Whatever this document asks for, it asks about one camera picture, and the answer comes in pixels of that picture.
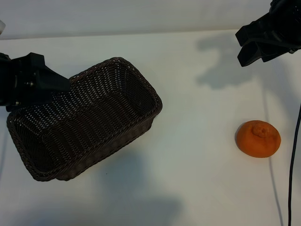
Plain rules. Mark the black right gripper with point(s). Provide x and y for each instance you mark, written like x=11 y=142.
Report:
x=279 y=30

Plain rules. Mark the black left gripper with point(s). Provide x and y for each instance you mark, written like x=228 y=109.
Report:
x=8 y=80

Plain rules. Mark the dark brown wicker basket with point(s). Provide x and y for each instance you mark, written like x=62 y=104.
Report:
x=94 y=117

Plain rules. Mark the orange mandarin fruit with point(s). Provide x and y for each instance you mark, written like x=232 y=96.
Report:
x=256 y=143

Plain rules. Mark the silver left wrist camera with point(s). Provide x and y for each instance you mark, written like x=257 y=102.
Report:
x=2 y=27

